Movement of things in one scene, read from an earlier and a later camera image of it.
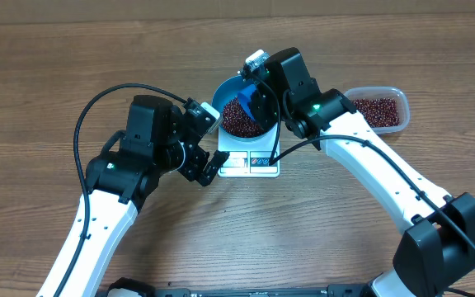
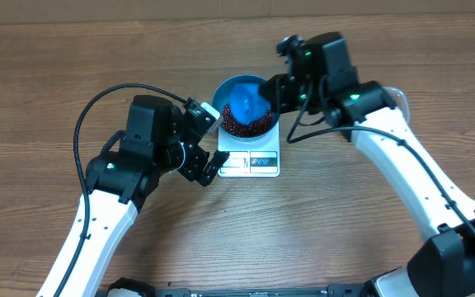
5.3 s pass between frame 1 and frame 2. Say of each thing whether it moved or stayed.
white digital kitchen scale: stayed
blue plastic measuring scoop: moved
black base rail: stayed
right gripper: moved
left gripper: stayed
